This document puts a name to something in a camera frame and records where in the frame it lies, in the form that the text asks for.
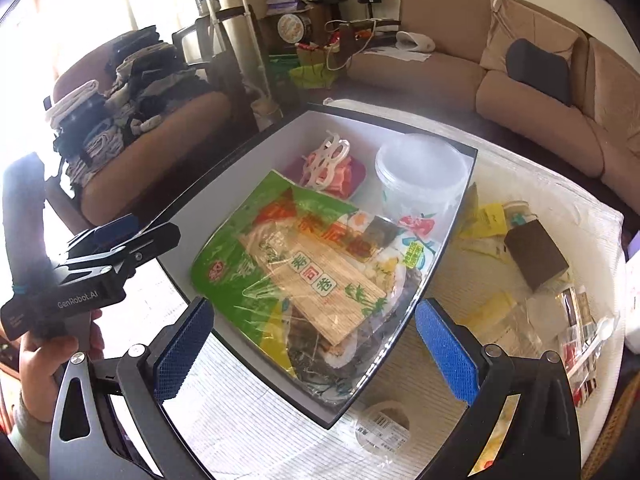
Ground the dark blue lumbar cushion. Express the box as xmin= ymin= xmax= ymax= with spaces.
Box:
xmin=506 ymin=38 xmax=573 ymax=106

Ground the small yellow sachet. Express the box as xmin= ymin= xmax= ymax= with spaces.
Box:
xmin=458 ymin=183 xmax=509 ymax=240

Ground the white round plastic container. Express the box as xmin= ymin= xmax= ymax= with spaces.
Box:
xmin=374 ymin=133 xmax=472 ymax=222

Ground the white striped table cloth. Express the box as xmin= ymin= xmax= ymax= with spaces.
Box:
xmin=104 ymin=96 xmax=629 ymax=480

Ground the brown armchair with clothes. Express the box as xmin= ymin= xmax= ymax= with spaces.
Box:
xmin=46 ymin=26 xmax=234 ymax=233

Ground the person's left hand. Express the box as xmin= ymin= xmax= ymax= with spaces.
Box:
xmin=20 ymin=332 xmax=79 ymax=424

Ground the brown fabric sofa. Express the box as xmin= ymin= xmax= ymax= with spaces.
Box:
xmin=348 ymin=0 xmax=639 ymax=210

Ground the black storage box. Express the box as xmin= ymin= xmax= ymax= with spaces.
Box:
xmin=160 ymin=106 xmax=478 ymax=428

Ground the green sushi kit package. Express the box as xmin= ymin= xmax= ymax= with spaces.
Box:
xmin=191 ymin=171 xmax=440 ymax=406

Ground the yellow printed plastic bag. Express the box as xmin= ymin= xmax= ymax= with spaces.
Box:
xmin=459 ymin=292 xmax=544 ymax=359

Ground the white tape roll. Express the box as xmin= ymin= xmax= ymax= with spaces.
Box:
xmin=355 ymin=401 xmax=411 ymax=460

